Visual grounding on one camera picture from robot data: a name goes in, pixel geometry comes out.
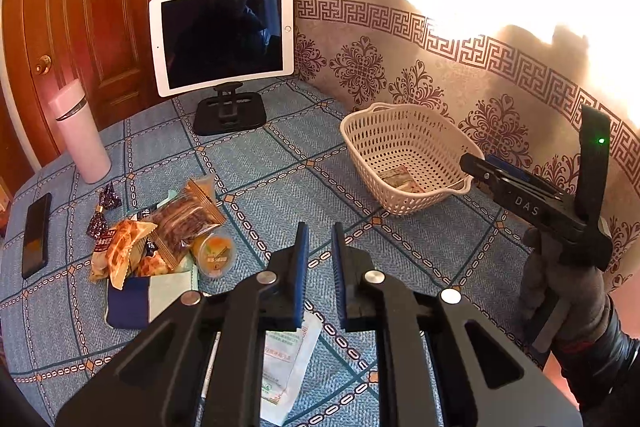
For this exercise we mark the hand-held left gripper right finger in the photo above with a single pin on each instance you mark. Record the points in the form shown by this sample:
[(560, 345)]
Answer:
[(340, 277)]

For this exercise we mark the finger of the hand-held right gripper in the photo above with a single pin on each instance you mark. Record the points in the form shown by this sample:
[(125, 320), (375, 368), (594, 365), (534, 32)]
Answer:
[(482, 172), (510, 172)]

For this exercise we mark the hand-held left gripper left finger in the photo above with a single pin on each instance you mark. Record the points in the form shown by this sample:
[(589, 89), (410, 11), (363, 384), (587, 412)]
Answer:
[(301, 277)]

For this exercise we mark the white plastic basket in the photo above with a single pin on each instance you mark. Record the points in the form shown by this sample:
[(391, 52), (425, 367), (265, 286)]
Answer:
[(400, 137)]

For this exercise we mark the purple candy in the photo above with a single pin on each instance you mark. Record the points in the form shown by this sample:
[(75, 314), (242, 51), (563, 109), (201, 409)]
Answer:
[(97, 225)]

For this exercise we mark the person's right forearm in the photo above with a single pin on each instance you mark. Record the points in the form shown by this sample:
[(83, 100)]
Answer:
[(600, 357)]

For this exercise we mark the person's right hand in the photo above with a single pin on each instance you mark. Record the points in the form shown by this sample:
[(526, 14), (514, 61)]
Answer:
[(560, 297)]

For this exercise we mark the small printed snack packet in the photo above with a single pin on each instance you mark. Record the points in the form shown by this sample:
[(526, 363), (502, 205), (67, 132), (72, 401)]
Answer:
[(402, 181)]

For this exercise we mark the white green-printed packet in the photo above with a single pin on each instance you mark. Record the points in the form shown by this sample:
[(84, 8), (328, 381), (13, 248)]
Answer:
[(287, 357)]

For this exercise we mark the orange jelly cup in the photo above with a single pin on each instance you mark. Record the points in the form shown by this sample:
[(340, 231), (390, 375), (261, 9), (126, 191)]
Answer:
[(215, 252)]

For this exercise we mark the blue patterned tablecloth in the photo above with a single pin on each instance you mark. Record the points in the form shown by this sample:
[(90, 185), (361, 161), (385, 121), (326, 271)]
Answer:
[(280, 177)]

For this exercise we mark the pale green packet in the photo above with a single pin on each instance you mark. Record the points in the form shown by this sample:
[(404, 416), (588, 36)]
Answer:
[(170, 294)]

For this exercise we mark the clear brown snack packet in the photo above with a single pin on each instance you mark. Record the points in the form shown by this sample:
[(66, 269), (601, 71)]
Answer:
[(180, 222)]

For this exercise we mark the clear orange snack packet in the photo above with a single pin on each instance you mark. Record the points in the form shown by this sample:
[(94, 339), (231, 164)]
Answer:
[(202, 187)]

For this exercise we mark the yellow pastry packet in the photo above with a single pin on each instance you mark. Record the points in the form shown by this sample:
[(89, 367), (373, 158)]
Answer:
[(150, 266), (125, 247)]

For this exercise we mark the navy and white packet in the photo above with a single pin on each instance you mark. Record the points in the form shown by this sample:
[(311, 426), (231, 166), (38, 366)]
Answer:
[(132, 304)]

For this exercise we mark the black tablet stand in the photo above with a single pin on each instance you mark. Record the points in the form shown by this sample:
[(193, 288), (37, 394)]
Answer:
[(225, 119)]

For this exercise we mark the white tablet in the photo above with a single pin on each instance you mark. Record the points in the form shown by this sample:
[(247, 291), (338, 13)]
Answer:
[(222, 37)]

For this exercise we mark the pink insulated bottle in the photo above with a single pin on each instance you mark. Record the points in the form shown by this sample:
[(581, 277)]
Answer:
[(80, 137)]

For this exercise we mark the black smartphone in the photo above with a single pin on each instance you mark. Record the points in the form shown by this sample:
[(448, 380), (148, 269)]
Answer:
[(36, 237)]

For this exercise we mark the brass door knob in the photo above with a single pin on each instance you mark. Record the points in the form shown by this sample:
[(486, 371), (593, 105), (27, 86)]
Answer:
[(43, 64)]

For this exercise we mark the brown wooden door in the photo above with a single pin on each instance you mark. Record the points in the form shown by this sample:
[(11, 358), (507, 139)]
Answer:
[(100, 7)]

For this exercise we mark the patterned wall cloth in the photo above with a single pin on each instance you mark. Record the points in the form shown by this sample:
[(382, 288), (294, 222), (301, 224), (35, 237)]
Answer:
[(360, 62)]

